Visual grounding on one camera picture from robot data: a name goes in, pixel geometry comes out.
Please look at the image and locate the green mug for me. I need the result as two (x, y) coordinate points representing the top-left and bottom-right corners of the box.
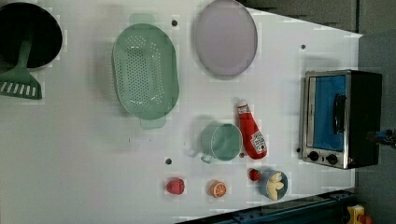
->
(201, 122), (242, 163)

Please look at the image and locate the blue bowl with banana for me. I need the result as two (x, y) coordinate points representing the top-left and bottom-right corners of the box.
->
(259, 170), (288, 201)

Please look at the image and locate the orange half slice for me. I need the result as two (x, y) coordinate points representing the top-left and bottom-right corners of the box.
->
(209, 180), (227, 198)

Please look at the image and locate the small red strawberry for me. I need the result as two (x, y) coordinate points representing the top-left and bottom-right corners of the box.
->
(248, 169), (262, 182)

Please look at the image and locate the red ketchup bottle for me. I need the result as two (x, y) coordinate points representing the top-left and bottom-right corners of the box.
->
(237, 100), (267, 160)

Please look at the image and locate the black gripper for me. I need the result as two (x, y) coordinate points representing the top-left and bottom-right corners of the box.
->
(367, 130), (396, 148)

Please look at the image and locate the black steel toaster oven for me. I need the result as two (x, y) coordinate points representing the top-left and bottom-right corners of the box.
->
(302, 70), (382, 170)

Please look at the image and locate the large red strawberry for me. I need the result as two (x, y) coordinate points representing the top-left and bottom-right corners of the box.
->
(166, 178), (185, 195)

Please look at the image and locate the green slotted spatula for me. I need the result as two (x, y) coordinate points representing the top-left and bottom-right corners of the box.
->
(0, 40), (42, 100)

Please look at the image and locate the green oval colander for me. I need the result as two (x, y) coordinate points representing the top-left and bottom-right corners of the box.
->
(112, 13), (179, 130)

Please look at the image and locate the lilac round plate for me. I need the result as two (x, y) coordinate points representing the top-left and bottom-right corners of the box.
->
(194, 0), (258, 76)

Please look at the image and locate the black round pot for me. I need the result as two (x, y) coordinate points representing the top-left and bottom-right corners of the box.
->
(0, 2), (63, 68)

